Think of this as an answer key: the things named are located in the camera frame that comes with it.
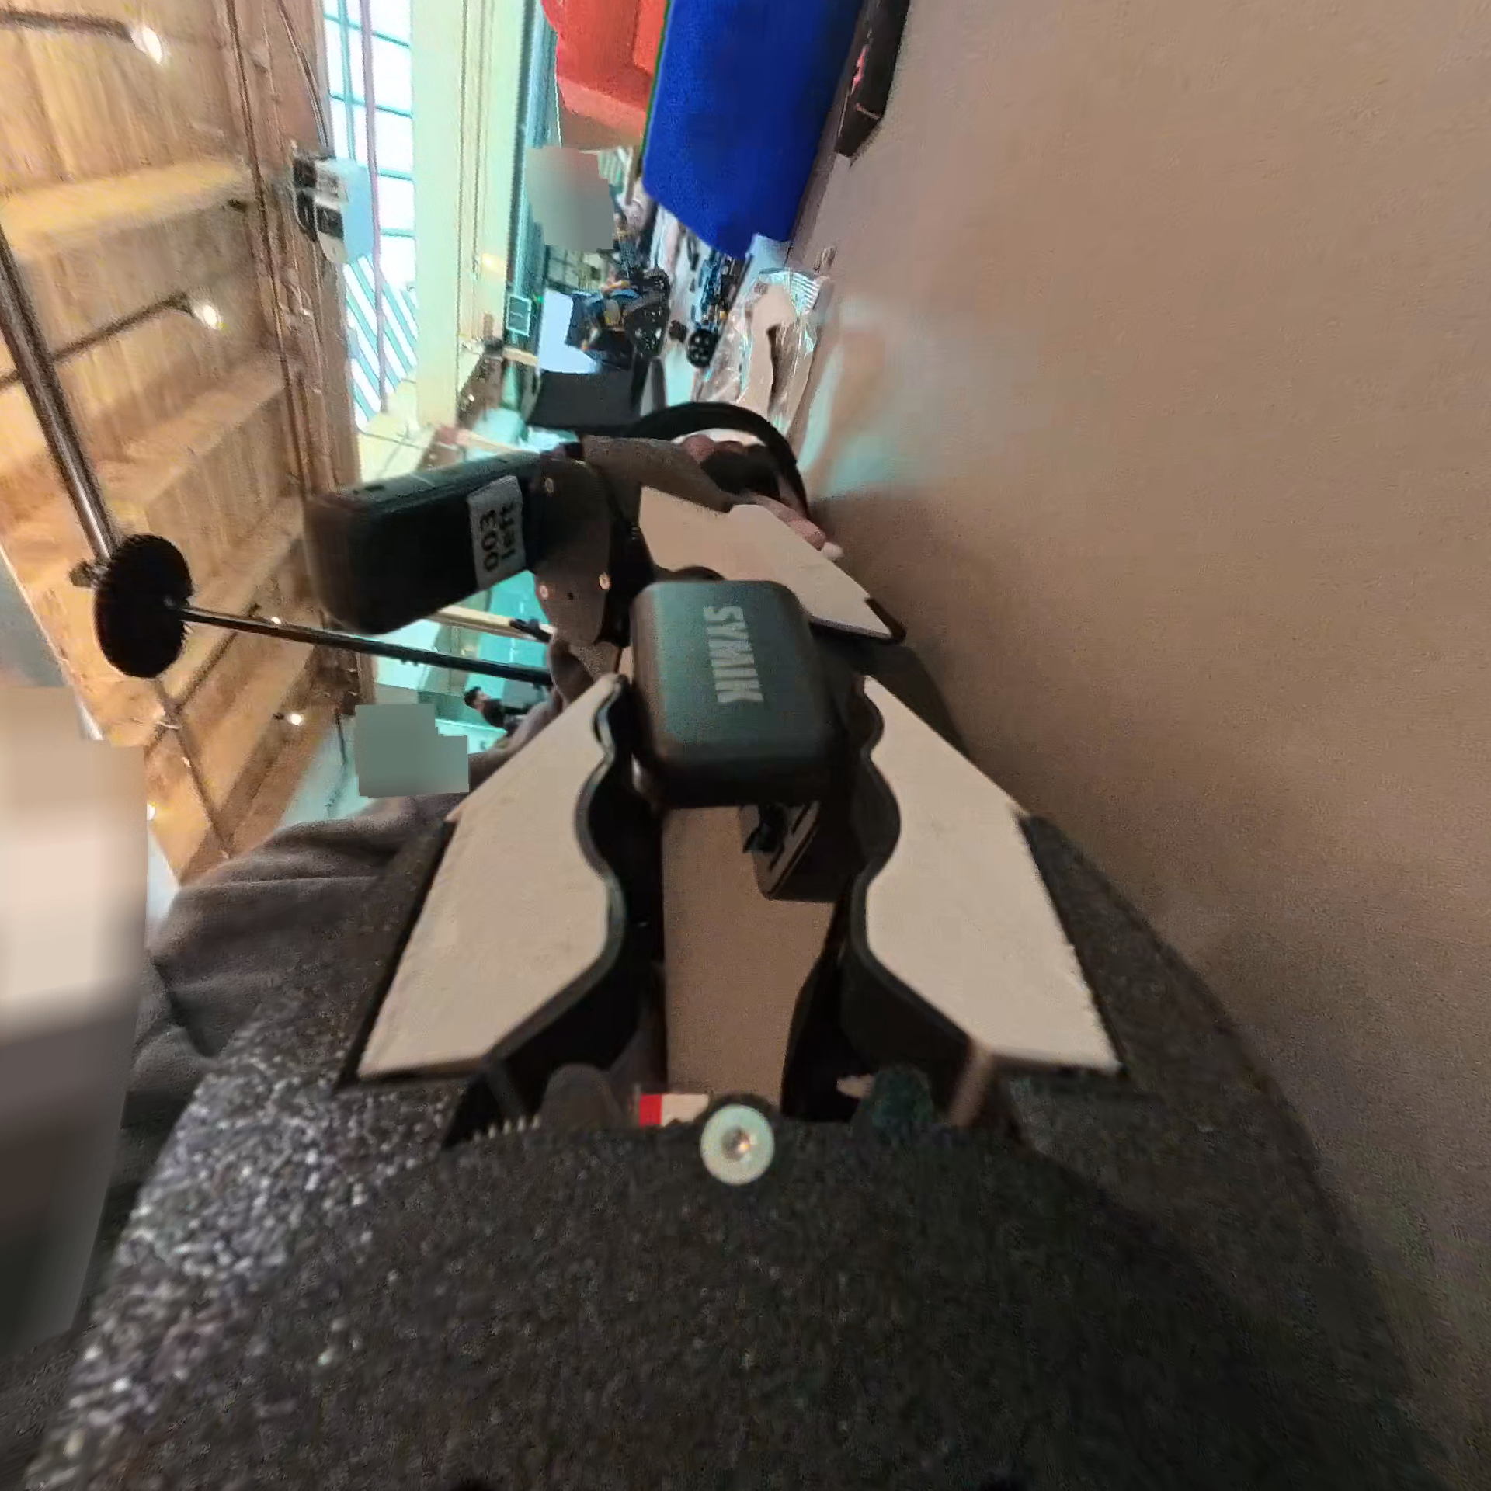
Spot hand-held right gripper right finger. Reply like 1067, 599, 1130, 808
784, 679, 1123, 1129

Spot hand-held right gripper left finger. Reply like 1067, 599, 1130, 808
357, 672, 666, 1129

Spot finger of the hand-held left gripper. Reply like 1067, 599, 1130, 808
639, 487, 909, 645

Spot black battery charging case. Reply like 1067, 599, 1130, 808
627, 578, 865, 908

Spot person's left hand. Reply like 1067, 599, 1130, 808
680, 427, 846, 558

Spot clear plastic bags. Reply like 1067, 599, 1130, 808
705, 264, 838, 402

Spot person's grey sweatshirt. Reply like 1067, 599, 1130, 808
118, 687, 619, 1118

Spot black rod with round disc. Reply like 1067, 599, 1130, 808
70, 531, 559, 685

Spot metal pipe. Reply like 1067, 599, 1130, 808
0, 220, 125, 572

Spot blue plastic bin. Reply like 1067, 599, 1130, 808
641, 0, 870, 257

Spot small black red-print box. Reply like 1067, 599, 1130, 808
833, 0, 913, 157

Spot red bin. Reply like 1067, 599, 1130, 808
542, 0, 675, 118

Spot white wall box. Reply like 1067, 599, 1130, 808
291, 145, 378, 266

